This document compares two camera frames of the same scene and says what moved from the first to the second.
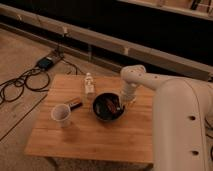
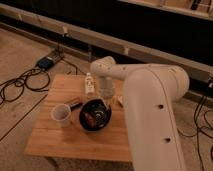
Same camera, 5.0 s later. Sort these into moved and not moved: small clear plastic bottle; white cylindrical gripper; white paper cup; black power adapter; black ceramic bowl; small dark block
Moved: white cylindrical gripper; black ceramic bowl
Not moved: black power adapter; small dark block; white paper cup; small clear plastic bottle
